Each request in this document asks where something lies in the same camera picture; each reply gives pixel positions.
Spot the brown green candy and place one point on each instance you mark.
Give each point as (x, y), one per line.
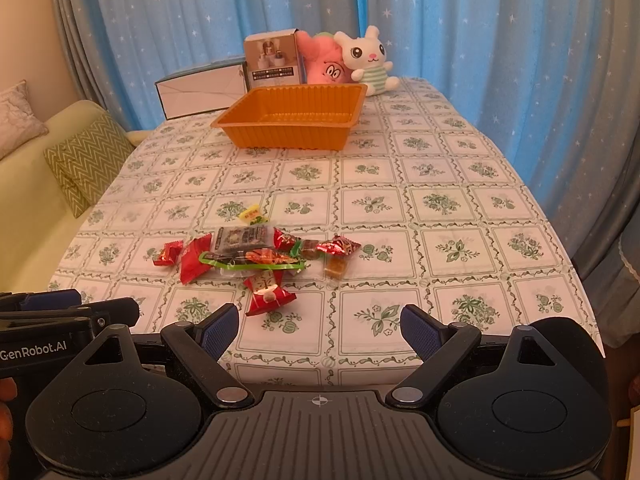
(305, 249)

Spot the orange plastic tray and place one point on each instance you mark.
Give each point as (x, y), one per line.
(302, 116)

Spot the clear mixed nuts packet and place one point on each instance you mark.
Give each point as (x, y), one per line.
(232, 239)

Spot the beige patterned cushion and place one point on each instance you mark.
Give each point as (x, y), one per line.
(18, 123)

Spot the pink starfish plush toy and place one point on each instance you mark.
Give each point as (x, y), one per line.
(323, 59)

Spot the white bunny plush toy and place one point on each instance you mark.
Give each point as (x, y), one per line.
(366, 58)

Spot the red snack packet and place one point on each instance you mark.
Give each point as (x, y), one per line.
(191, 267)

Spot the shiny red candy wrapper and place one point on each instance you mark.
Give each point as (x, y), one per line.
(338, 246)

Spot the floral checked tablecloth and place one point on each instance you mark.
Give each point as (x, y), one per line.
(441, 218)

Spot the small red candy wrapper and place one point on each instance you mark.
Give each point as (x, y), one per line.
(169, 254)

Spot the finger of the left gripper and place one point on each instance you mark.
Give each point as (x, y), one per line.
(122, 311)
(59, 299)

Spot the red cartoon candy packet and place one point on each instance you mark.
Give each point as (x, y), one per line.
(267, 292)

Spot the person's left hand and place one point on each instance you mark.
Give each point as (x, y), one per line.
(8, 392)

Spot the light green sofa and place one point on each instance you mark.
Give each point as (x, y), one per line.
(39, 234)

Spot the yellow green candy packet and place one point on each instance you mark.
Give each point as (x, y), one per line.
(253, 215)

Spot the white and green carton box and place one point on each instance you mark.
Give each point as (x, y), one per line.
(203, 88)

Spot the green zigzag cushion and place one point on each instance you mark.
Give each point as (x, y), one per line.
(86, 164)

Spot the red silver candy piece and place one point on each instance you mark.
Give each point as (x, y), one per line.
(284, 242)

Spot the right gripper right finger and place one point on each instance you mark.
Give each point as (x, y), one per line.
(442, 348)

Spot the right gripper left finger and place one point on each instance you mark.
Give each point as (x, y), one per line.
(193, 352)

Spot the amber jelly candy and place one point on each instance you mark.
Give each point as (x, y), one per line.
(335, 266)

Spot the brown humidifier product box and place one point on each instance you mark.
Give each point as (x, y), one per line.
(272, 59)

